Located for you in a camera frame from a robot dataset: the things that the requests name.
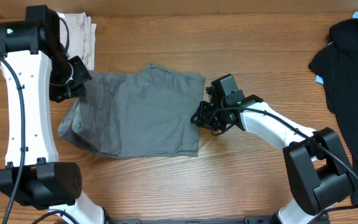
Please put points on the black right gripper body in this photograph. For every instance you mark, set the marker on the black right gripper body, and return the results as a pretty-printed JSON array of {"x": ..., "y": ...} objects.
[{"x": 214, "y": 122}]

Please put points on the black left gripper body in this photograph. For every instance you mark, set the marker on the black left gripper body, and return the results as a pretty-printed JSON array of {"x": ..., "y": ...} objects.
[{"x": 69, "y": 79}]

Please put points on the grey shorts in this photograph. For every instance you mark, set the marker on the grey shorts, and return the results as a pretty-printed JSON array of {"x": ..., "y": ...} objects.
[{"x": 146, "y": 114}]

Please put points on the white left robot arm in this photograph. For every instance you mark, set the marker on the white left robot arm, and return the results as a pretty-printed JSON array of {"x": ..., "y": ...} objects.
[{"x": 38, "y": 71}]

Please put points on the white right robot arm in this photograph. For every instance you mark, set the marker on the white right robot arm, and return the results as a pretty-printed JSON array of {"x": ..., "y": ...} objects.
[{"x": 318, "y": 169}]

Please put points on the beige folded shorts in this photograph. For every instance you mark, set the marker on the beige folded shorts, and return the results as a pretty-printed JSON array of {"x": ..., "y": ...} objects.
[{"x": 82, "y": 37}]

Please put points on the black shirt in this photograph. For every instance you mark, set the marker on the black shirt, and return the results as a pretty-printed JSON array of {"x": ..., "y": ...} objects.
[{"x": 337, "y": 65}]

